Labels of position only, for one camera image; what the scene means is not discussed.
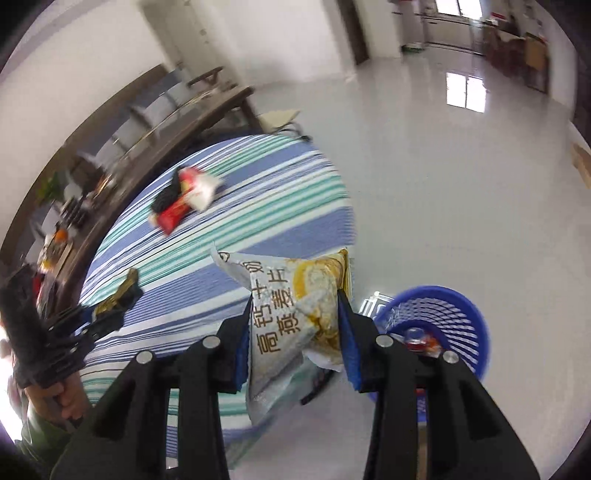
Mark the yellow silver oat chips bag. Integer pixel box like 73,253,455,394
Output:
211,247,352,425

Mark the yellow gold wrapper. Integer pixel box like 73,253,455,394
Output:
94,268,143,318

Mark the person's left hand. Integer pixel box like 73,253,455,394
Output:
6,371,91,426

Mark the dark wooden side table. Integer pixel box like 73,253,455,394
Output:
0,85,264,301

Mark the blue plastic waste basket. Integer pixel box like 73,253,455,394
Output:
366,284,491,416

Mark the green potted plant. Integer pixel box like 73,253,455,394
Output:
37,172,64,205

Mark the red flat snack packet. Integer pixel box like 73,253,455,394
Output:
148,199,190,236

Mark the grey cushioned sofa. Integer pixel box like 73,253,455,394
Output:
64,64,228,163

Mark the black plastic tray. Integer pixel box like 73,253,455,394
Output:
150,168,182,215

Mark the red white paper box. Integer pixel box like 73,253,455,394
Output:
178,167,223,213

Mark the blue green striped tablecloth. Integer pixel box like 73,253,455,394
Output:
80,135,356,466

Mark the cream seat rolling stool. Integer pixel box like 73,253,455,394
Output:
257,109,311,142

